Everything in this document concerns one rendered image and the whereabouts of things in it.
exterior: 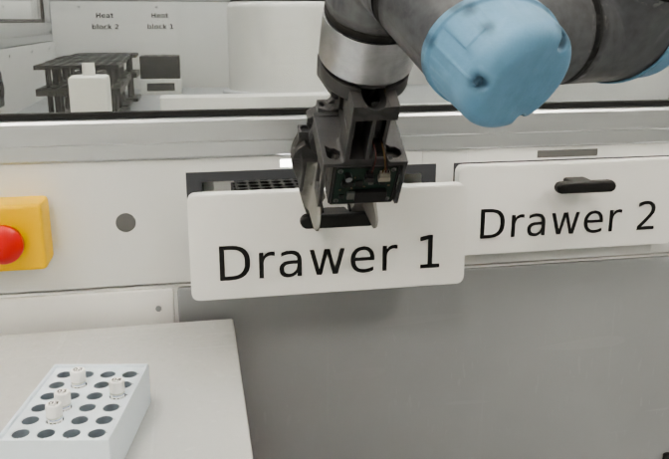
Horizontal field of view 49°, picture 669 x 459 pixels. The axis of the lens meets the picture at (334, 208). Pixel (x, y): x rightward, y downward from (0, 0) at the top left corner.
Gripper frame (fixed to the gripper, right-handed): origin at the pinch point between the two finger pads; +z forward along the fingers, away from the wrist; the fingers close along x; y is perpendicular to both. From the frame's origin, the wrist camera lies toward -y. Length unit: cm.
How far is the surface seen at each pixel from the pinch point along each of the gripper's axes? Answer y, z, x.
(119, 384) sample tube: 17.2, 0.8, -20.3
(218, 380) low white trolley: 13.0, 9.5, -12.3
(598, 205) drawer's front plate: -6.3, 9.2, 35.3
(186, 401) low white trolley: 15.9, 7.5, -15.2
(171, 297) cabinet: -2.6, 17.6, -17.0
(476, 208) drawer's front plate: -6.5, 8.9, 19.3
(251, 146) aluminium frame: -12.3, 3.2, -7.3
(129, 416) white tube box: 19.5, 2.0, -19.6
